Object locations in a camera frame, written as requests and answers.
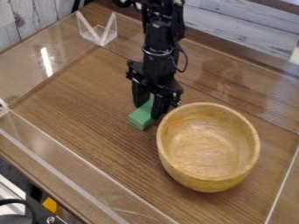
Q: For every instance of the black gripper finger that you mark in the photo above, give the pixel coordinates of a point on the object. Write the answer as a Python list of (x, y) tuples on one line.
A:
[(161, 104), (140, 94)]

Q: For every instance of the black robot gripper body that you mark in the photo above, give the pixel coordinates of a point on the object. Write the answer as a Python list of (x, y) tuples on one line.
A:
[(155, 72)]

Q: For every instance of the green rectangular block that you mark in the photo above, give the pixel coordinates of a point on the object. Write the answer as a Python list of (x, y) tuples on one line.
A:
[(140, 117)]

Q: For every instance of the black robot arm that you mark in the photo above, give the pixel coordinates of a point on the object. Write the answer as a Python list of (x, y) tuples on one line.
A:
[(163, 26)]

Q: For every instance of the brown wooden bowl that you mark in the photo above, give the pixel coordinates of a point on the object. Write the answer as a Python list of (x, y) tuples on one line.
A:
[(208, 146)]

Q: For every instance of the yellow and black device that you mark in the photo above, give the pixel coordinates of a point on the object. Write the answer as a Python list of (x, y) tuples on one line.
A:
[(58, 211)]

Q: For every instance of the clear acrylic corner bracket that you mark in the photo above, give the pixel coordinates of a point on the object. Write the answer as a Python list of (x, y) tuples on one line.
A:
[(100, 35)]

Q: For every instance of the clear acrylic front wall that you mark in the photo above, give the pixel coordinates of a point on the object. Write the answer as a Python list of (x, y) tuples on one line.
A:
[(81, 188)]

